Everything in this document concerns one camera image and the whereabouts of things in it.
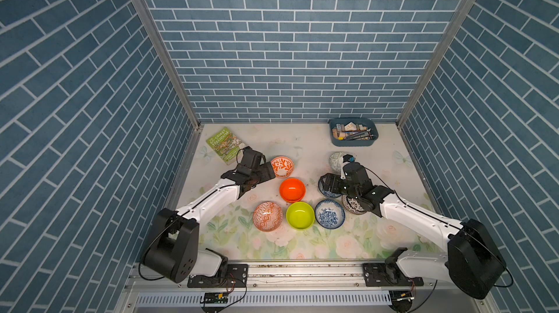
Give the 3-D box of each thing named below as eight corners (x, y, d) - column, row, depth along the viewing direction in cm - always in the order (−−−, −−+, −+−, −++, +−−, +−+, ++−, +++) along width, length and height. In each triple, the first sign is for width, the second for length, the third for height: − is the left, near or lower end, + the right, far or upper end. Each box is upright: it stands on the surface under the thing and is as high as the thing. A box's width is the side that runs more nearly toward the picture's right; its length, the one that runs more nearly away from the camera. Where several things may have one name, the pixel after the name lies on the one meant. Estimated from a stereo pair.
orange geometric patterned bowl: (252, 231, 85) (251, 228, 82) (255, 205, 92) (254, 201, 89) (282, 231, 85) (282, 228, 82) (283, 205, 92) (282, 202, 89)
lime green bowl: (294, 234, 84) (294, 231, 81) (282, 213, 89) (282, 209, 86) (317, 221, 87) (318, 217, 84) (304, 201, 93) (305, 197, 90)
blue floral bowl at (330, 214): (315, 229, 85) (317, 225, 82) (314, 203, 93) (315, 199, 89) (344, 229, 86) (347, 225, 82) (340, 203, 93) (342, 199, 89)
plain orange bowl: (276, 198, 94) (275, 194, 91) (286, 179, 100) (286, 174, 97) (298, 208, 91) (299, 204, 88) (307, 187, 97) (308, 183, 94)
